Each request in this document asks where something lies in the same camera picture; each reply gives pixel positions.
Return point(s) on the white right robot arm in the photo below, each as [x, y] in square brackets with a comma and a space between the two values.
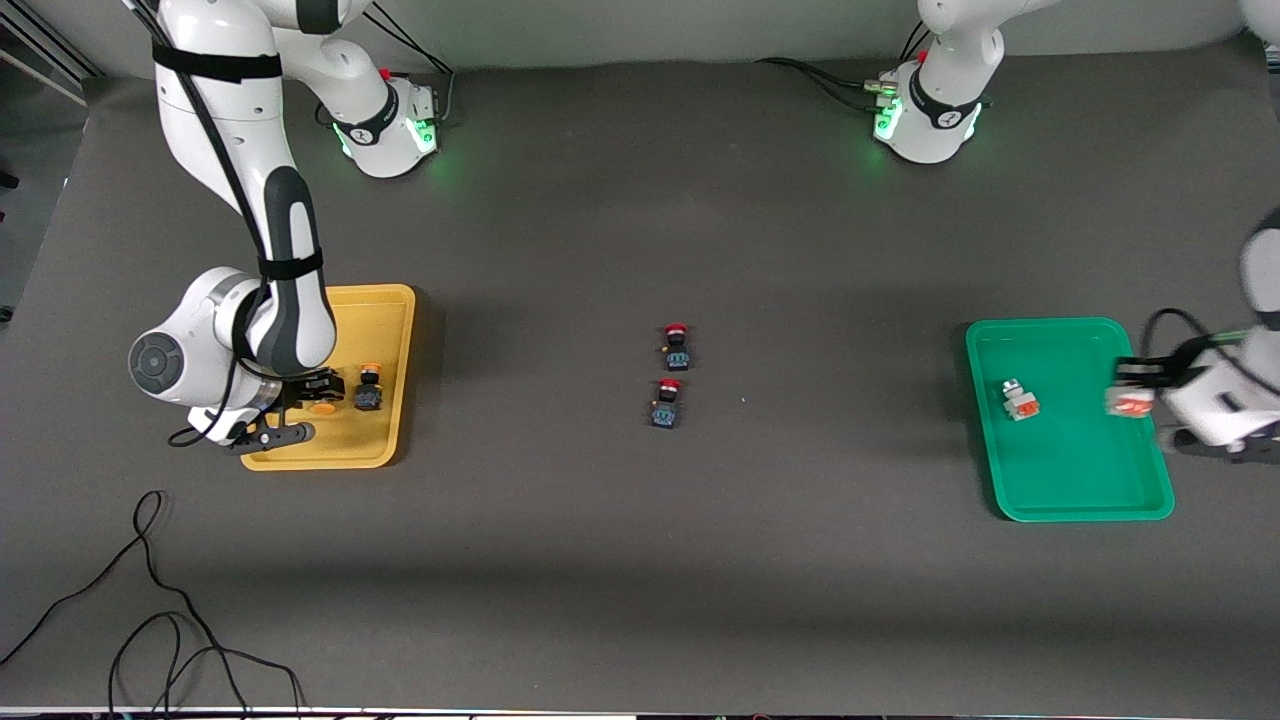
[230, 130]

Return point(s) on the green plastic tray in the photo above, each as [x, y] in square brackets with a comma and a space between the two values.
[1065, 460]

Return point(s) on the grey metal frame rail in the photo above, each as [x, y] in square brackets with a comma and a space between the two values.
[50, 50]

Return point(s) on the yellow plastic tray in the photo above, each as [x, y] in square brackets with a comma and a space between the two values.
[385, 330]

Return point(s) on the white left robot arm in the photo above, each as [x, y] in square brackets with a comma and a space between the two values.
[945, 60]

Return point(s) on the yellow push button switch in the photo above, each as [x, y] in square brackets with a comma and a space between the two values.
[369, 395]
[322, 407]

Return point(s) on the red push button switch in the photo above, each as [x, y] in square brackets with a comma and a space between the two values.
[666, 410]
[677, 352]

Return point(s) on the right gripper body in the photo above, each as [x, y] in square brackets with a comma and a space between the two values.
[303, 389]

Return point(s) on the white orange button switch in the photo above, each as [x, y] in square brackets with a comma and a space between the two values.
[1021, 403]
[1130, 404]

